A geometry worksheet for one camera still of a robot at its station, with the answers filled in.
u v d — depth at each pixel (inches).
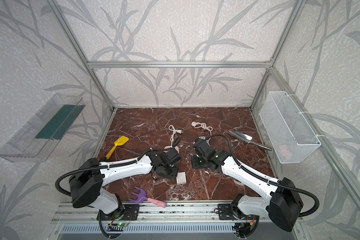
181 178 32.5
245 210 23.8
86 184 16.8
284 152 28.5
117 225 27.8
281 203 15.1
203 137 42.7
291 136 24.3
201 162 26.2
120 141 38.9
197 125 42.6
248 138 40.1
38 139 25.6
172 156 25.9
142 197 30.3
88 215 29.0
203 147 23.8
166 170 27.2
